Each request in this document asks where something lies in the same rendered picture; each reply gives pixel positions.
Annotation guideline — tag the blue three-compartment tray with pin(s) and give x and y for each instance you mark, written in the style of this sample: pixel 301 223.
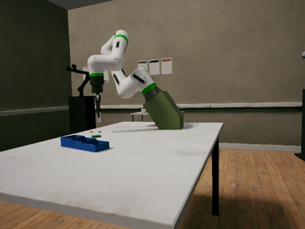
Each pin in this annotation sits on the blue three-compartment tray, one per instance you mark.
pixel 81 142

